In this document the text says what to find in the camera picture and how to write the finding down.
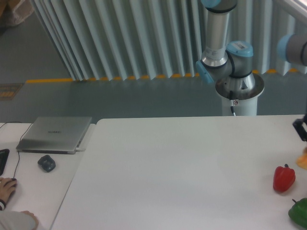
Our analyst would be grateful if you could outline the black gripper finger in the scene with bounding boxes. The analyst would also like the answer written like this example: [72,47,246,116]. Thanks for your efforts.
[292,115,307,141]

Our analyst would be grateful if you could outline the orange triangular bread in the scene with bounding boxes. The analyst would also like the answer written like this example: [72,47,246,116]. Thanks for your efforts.
[296,148,307,170]

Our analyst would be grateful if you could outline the red bell pepper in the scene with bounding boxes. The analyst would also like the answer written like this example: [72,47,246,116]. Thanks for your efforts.
[273,164,296,193]

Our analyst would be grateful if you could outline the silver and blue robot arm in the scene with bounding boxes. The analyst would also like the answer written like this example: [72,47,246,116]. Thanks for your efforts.
[196,0,264,116]

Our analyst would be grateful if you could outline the forearm in grey sleeve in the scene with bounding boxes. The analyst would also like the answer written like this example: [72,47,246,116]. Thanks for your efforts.
[0,200,39,230]

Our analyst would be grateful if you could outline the person's right hand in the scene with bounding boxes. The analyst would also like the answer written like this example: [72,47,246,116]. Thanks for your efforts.
[0,177,18,204]

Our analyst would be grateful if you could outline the green bell pepper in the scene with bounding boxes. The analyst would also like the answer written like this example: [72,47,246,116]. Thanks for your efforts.
[288,198,307,229]

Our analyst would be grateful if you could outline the white folding screen partition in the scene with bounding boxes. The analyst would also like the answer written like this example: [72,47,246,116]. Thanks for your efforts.
[31,0,307,81]

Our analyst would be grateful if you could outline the silver usb plug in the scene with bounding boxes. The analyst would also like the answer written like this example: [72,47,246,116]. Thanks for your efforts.
[76,148,86,152]

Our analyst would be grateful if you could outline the silver closed laptop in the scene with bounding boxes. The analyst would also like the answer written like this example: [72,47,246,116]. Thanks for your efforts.
[16,116,92,154]

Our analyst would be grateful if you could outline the dark earbuds case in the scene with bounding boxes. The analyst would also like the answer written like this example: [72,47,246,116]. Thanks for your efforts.
[37,155,56,173]

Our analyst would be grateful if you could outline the yellow floor sign sticker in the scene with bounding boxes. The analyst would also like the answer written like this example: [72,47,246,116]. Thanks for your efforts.
[0,83,24,101]

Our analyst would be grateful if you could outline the black keyboard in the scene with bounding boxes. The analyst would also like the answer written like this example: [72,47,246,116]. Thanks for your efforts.
[0,149,10,175]

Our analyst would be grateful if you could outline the brown cardboard boxes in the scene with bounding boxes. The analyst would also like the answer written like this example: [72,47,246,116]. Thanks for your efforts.
[0,0,34,27]

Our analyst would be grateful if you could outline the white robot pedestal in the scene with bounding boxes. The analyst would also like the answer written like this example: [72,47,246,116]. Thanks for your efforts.
[215,73,264,116]

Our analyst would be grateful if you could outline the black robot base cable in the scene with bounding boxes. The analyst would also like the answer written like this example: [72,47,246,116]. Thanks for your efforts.
[229,90,236,117]

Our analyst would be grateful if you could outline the black mouse cable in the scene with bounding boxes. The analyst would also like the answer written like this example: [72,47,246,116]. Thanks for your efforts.
[0,121,31,180]

